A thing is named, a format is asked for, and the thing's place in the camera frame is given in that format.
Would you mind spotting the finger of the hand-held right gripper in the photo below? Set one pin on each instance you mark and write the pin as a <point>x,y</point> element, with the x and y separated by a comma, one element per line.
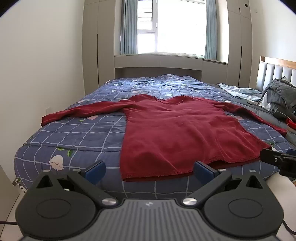
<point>272,157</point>

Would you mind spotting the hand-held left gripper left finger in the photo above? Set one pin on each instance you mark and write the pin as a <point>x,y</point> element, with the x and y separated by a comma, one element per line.
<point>95,171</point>

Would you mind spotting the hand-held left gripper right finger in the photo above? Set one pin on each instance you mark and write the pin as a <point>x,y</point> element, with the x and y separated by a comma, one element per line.
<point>204,171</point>

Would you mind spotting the red long-sleeved sweater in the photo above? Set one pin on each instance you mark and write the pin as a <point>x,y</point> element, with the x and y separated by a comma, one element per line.
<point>175,129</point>

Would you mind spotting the small red item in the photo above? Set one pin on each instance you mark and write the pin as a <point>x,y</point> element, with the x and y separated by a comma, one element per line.
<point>291,124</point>

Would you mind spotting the blue checked quilt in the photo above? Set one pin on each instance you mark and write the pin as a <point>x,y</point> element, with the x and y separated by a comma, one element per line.
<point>76,134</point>

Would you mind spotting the dark grey bedspread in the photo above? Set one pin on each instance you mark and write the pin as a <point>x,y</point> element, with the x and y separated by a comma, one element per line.
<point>266,114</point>

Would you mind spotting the white charger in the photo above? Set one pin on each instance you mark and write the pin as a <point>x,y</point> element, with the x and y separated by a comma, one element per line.
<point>250,101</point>

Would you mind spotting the light blue cloth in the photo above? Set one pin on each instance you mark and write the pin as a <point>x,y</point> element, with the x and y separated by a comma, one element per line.
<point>240,91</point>

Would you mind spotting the grey padded headboard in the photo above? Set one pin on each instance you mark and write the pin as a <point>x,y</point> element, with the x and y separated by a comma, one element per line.
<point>272,71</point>

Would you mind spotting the beige window seat cabinet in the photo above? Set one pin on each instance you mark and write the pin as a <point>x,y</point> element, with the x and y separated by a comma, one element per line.
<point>171,63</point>

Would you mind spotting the beige wardrobe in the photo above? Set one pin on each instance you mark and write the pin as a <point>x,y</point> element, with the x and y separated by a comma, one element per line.
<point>239,41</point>
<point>99,46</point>

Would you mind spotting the blue curtain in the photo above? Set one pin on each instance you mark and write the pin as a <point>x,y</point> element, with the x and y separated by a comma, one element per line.
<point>211,30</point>
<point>129,27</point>

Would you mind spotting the window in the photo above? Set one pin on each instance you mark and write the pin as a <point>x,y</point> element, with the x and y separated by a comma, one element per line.
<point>175,27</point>

